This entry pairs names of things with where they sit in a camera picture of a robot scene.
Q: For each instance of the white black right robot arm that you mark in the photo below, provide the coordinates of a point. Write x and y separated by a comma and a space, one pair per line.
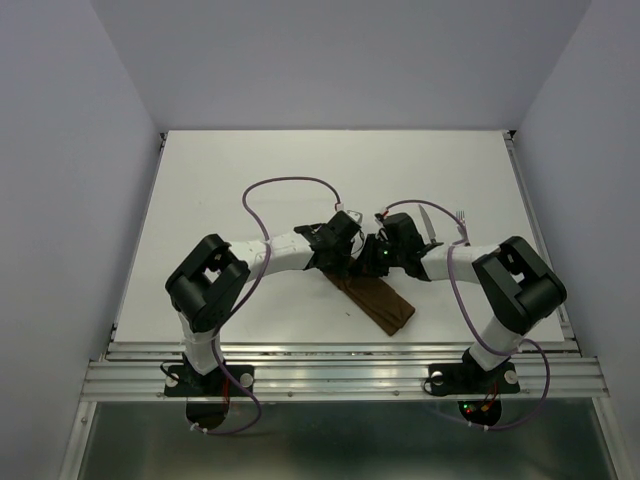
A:
519, 286

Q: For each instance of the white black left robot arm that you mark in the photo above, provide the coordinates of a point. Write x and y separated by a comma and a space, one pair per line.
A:
208, 287

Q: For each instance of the brown cloth napkin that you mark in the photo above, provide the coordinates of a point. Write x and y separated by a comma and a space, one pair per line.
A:
378, 300

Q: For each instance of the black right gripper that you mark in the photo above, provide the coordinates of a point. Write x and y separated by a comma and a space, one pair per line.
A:
366, 261

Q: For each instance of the silver knife dark handle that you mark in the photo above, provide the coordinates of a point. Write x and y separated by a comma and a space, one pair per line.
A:
428, 224

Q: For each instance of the silver fork dark handle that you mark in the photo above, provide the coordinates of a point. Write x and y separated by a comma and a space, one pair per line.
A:
462, 229

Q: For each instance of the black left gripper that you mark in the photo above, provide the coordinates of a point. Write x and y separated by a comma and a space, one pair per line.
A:
340, 267

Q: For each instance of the aluminium rail frame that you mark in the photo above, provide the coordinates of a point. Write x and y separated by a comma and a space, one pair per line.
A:
334, 397

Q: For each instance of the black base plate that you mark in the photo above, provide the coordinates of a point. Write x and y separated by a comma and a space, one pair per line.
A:
445, 379
184, 382

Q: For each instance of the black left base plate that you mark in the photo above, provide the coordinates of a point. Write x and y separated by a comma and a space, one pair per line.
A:
184, 382

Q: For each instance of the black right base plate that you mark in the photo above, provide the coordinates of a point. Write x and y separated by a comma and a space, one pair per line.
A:
445, 379

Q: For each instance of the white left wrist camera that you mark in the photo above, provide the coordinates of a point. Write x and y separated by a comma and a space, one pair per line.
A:
356, 216

